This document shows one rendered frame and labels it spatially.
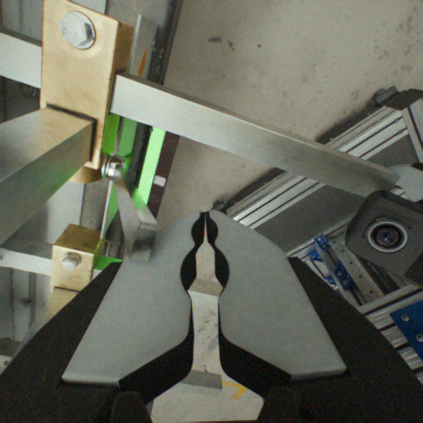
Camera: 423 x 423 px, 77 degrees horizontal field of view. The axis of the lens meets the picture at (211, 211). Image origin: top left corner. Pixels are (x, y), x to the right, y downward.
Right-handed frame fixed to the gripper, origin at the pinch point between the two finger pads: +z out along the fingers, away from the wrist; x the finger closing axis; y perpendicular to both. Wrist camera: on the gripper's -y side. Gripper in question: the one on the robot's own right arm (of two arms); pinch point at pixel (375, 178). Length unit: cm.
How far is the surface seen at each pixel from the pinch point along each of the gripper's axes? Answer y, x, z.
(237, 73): -9, 3, 82
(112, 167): -27.0, -6.4, -3.5
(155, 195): -23.1, -16.6, 12.1
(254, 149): -15.2, -0.5, -3.7
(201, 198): -5, -51, 82
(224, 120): -18.7, 1.0, -3.8
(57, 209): -41, -30, 20
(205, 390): -3.4, -49.6, 0.3
